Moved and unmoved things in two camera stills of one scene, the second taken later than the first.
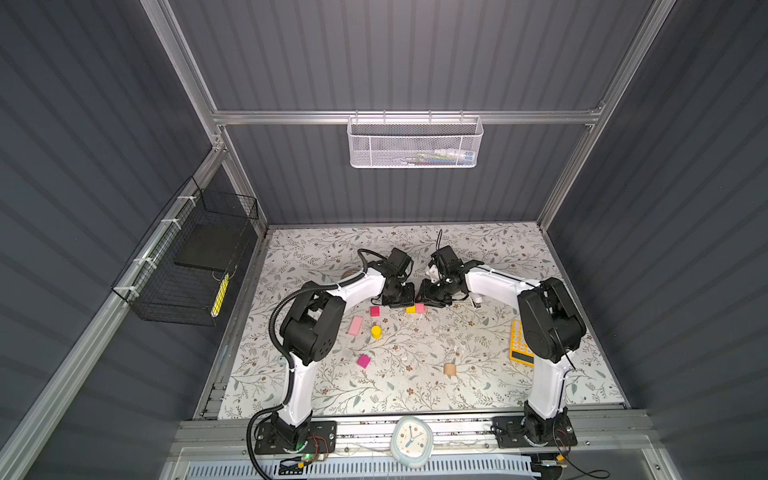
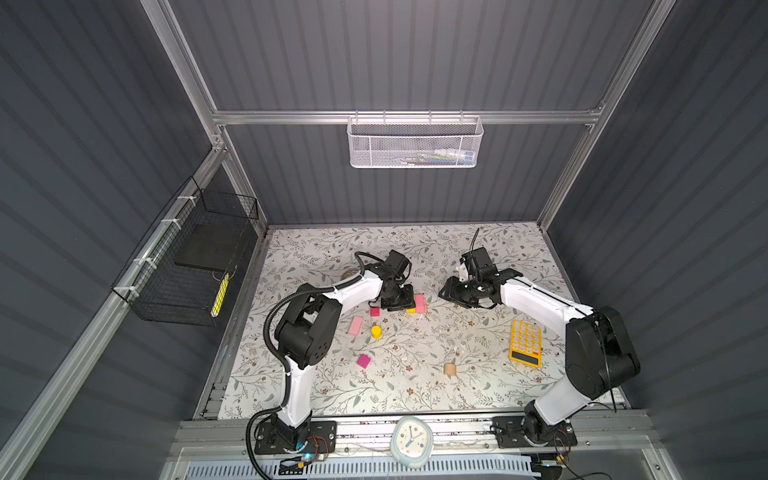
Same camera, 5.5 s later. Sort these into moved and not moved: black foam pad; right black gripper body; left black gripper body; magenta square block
Moved: right black gripper body
Not moved: black foam pad; left black gripper body; magenta square block
